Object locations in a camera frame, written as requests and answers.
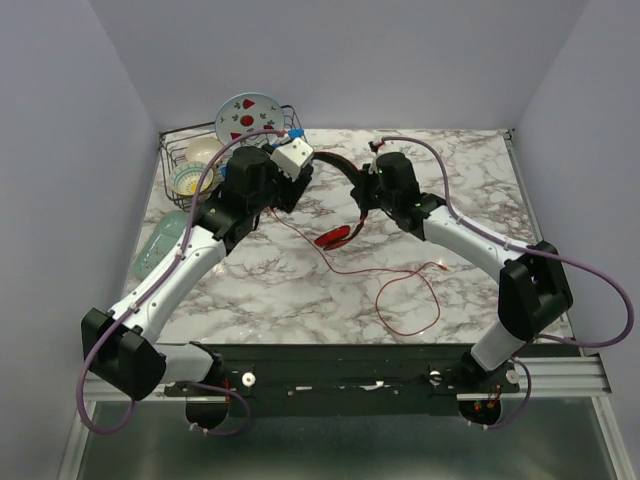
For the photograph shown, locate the red black headphones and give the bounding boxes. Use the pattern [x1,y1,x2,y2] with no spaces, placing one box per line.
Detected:
[305,151,371,252]

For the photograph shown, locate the red headphone cable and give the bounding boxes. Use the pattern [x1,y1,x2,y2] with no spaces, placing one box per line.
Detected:
[267,207,451,337]

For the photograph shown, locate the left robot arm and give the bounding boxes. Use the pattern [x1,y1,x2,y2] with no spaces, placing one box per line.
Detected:
[81,138,314,401]

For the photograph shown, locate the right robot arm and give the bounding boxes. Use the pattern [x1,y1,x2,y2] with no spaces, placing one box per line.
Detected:
[351,152,573,392]

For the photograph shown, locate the blue cloth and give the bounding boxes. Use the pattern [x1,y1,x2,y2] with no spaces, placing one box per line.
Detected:
[217,129,305,157]

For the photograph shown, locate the cream bowl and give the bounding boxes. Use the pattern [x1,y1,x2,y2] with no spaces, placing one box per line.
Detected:
[185,136,223,164]

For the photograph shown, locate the patterned yellow centre bowl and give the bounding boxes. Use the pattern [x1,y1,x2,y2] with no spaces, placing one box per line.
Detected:
[169,161,214,197]

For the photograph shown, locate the light green dish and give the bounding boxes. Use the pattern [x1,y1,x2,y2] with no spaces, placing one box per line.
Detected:
[132,210,188,281]

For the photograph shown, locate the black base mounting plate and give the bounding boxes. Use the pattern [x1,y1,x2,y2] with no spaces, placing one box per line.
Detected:
[164,342,521,419]

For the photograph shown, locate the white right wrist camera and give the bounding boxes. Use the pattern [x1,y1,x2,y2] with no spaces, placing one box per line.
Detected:
[361,161,377,175]

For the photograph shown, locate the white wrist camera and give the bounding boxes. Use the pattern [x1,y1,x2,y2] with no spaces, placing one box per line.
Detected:
[361,161,377,175]
[270,138,315,180]

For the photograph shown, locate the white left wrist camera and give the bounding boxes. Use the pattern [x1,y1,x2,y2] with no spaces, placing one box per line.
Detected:
[270,138,315,180]

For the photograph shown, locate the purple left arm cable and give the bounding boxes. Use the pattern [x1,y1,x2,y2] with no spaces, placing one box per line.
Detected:
[75,128,296,437]

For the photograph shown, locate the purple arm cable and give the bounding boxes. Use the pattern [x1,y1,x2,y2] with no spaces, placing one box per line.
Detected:
[369,135,636,431]
[75,128,296,437]

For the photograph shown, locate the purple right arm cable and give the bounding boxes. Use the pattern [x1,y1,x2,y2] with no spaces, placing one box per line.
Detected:
[369,135,636,431]

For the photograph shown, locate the black wire dish rack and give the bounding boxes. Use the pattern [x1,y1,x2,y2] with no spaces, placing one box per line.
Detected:
[157,121,277,212]

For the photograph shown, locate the aluminium frame rail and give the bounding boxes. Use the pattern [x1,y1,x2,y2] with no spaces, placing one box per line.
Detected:
[54,349,624,480]

